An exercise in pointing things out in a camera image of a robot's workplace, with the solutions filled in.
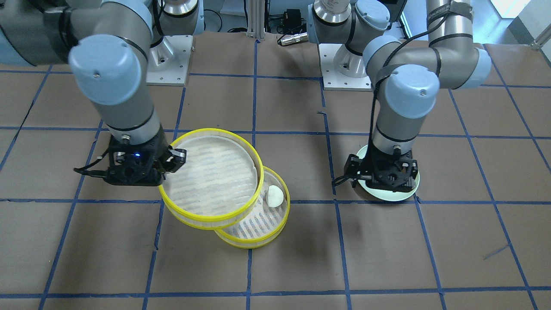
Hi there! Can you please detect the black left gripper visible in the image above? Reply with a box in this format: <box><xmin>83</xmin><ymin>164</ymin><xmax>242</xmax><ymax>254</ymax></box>
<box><xmin>343</xmin><ymin>145</ymin><xmax>419</xmax><ymax>193</ymax></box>

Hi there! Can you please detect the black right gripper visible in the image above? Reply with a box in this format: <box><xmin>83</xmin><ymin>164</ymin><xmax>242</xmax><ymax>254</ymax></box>
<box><xmin>103</xmin><ymin>129</ymin><xmax>187</xmax><ymax>186</ymax></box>

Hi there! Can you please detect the yellow top steamer layer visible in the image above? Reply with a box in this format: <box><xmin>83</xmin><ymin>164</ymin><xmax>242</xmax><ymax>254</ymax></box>
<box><xmin>159</xmin><ymin>128</ymin><xmax>264</xmax><ymax>231</ymax></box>

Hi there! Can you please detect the yellow steamer layer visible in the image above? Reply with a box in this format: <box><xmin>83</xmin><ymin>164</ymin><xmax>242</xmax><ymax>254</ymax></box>
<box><xmin>215</xmin><ymin>166</ymin><xmax>291</xmax><ymax>249</ymax></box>
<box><xmin>159</xmin><ymin>128</ymin><xmax>264</xmax><ymax>231</ymax></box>

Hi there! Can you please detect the white bun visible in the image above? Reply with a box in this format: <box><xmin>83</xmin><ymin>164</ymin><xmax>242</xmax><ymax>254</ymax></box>
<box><xmin>264</xmin><ymin>185</ymin><xmax>285</xmax><ymax>208</ymax></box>

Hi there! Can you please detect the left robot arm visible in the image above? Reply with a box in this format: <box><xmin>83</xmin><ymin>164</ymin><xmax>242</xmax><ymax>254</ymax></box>
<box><xmin>306</xmin><ymin>0</ymin><xmax>491</xmax><ymax>192</ymax></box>

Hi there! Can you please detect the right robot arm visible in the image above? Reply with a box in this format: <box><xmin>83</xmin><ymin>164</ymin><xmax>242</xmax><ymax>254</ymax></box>
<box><xmin>0</xmin><ymin>0</ymin><xmax>204</xmax><ymax>186</ymax></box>

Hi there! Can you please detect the yellow bottom steamer layer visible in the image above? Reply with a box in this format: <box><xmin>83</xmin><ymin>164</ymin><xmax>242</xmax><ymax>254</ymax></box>
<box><xmin>215</xmin><ymin>166</ymin><xmax>291</xmax><ymax>249</ymax></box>

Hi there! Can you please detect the light green plate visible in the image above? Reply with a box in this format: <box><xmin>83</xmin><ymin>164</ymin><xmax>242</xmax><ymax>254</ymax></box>
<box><xmin>358</xmin><ymin>147</ymin><xmax>421</xmax><ymax>202</ymax></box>

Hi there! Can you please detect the black power adapter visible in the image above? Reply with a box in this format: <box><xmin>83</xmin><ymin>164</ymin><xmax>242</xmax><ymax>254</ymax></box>
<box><xmin>283</xmin><ymin>9</ymin><xmax>302</xmax><ymax>28</ymax></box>

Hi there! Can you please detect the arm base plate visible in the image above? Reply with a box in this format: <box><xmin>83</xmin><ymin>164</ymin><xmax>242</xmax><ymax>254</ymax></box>
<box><xmin>146</xmin><ymin>35</ymin><xmax>194</xmax><ymax>86</ymax></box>
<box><xmin>318</xmin><ymin>43</ymin><xmax>372</xmax><ymax>92</ymax></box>

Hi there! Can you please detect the aluminium frame post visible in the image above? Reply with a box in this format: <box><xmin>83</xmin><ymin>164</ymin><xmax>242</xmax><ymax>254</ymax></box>
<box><xmin>244</xmin><ymin>0</ymin><xmax>268</xmax><ymax>41</ymax></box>

